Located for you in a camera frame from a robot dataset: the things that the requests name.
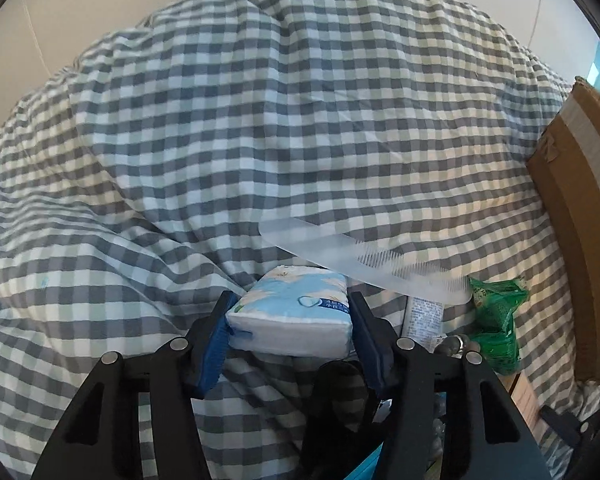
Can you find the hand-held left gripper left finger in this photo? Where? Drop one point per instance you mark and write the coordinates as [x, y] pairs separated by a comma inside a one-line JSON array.
[[215, 355]]

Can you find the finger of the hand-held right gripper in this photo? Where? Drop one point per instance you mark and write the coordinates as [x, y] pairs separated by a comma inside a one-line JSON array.
[[575, 430]]

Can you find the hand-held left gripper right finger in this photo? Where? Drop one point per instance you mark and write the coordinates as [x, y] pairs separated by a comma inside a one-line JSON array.
[[370, 340]]

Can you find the beige printed box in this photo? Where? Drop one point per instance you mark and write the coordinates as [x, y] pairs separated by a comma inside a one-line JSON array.
[[527, 400]]

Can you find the blue white tissue pack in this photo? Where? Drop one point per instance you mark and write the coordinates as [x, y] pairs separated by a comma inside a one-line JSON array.
[[290, 320]]

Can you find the translucent plastic comb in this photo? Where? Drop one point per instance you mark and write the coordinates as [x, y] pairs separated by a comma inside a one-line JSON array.
[[330, 250]]

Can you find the brown cardboard box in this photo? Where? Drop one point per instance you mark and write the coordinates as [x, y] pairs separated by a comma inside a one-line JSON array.
[[580, 235]]

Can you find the white printed packet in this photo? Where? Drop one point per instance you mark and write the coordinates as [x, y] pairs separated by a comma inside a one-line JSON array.
[[422, 320]]

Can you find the small metal object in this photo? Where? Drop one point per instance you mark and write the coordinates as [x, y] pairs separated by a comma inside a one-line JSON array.
[[455, 344]]

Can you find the green plastic packet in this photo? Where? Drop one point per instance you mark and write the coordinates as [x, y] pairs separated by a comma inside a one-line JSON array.
[[500, 335]]

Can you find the grey white checked blanket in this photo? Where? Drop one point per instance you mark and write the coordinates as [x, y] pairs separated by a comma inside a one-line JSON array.
[[230, 135]]

